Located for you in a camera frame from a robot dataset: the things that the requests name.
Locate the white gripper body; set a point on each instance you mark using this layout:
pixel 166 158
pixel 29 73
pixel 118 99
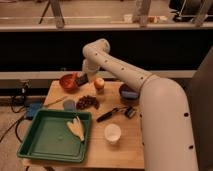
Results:
pixel 90 69

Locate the dark eraser block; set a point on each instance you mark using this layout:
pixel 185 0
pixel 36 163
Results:
pixel 82 80

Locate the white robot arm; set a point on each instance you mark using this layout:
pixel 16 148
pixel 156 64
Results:
pixel 167 134

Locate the red bowl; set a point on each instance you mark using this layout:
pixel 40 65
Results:
pixel 68 82

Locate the dark blue bowl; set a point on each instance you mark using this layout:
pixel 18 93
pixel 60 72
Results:
pixel 127 93

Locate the orange apple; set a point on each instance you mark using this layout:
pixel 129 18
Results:
pixel 99 83

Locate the bunch of dark grapes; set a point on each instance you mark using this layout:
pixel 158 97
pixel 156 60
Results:
pixel 86 102

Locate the wooden stick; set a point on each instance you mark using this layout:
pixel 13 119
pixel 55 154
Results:
pixel 54 102

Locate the black binder clip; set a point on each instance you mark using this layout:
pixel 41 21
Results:
pixel 129 112

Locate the blue box on floor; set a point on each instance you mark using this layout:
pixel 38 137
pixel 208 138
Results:
pixel 32 110

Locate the white plastic cup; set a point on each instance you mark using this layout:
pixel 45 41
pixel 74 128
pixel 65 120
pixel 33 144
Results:
pixel 112 133

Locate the green plastic tray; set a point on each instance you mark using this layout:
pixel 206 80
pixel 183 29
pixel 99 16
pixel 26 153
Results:
pixel 49 138

